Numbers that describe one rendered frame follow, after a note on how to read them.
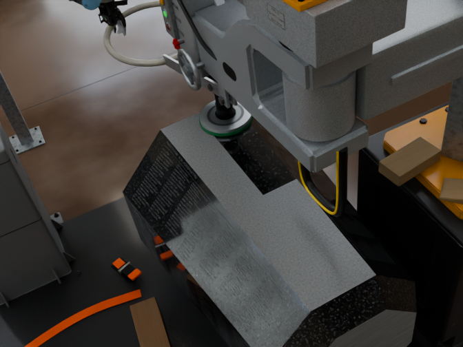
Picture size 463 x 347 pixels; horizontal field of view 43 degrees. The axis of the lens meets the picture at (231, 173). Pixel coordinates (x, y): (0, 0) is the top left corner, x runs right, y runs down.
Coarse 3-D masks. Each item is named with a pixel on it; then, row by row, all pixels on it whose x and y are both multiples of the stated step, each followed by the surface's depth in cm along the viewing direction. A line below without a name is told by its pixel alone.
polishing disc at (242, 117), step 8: (208, 104) 241; (200, 112) 237; (208, 112) 237; (240, 112) 234; (248, 112) 233; (200, 120) 234; (208, 120) 233; (216, 120) 232; (224, 120) 232; (232, 120) 231; (240, 120) 230; (248, 120) 230; (208, 128) 230; (216, 128) 229; (224, 128) 228; (232, 128) 228; (240, 128) 229
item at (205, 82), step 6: (168, 60) 252; (174, 60) 246; (168, 66) 256; (174, 66) 247; (180, 72) 244; (204, 78) 219; (204, 84) 222; (210, 84) 215; (216, 84) 210; (210, 90) 215; (216, 90) 212; (222, 102) 201; (234, 102) 201
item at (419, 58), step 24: (408, 0) 160; (432, 0) 158; (456, 0) 156; (408, 24) 151; (432, 24) 150; (456, 24) 152; (384, 48) 146; (408, 48) 149; (432, 48) 153; (456, 48) 157; (360, 72) 149; (384, 72) 150; (408, 72) 153; (432, 72) 159; (456, 72) 164; (360, 96) 154; (384, 96) 156; (408, 96) 160
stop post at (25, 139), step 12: (0, 72) 335; (0, 84) 339; (0, 96) 344; (12, 96) 352; (12, 108) 352; (12, 120) 357; (24, 120) 364; (24, 132) 365; (36, 132) 378; (12, 144) 372; (24, 144) 370; (36, 144) 369
